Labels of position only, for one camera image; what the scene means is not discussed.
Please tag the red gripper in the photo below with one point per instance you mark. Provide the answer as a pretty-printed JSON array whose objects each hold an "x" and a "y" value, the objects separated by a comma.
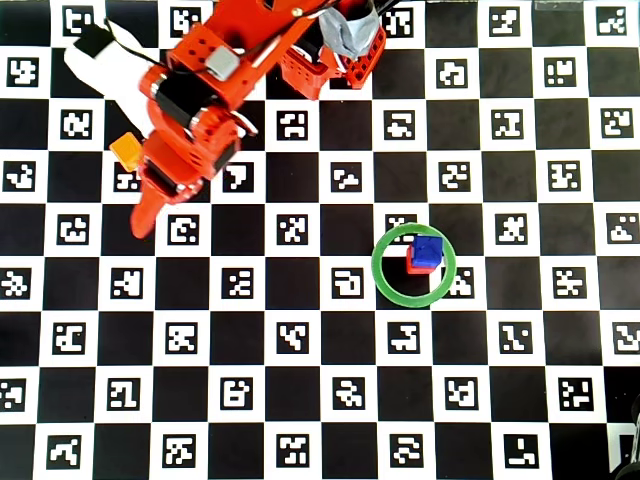
[{"x": 161, "y": 181}]

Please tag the orange cube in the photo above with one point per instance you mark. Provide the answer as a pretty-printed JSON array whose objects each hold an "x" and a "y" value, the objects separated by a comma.
[{"x": 125, "y": 151}]

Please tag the red cube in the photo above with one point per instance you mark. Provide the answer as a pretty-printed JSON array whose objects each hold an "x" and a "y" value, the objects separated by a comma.
[{"x": 417, "y": 270}]

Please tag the blue cube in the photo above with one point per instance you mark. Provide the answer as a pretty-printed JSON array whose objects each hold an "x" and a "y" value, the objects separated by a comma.
[{"x": 427, "y": 250}]

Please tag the red robot arm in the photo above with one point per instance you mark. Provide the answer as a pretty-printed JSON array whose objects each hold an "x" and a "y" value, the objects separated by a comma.
[{"x": 245, "y": 87}]

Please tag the black white marker mat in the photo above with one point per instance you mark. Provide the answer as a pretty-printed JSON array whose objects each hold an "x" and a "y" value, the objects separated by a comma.
[{"x": 320, "y": 350}]

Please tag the grey tape wad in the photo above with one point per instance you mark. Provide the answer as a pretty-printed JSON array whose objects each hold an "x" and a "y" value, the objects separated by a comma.
[{"x": 350, "y": 30}]

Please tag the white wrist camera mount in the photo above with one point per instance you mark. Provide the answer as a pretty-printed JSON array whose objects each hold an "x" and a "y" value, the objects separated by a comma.
[{"x": 110, "y": 80}]

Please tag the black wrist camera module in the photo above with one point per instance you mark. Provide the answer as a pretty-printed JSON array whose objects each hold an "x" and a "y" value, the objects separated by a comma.
[{"x": 95, "y": 39}]

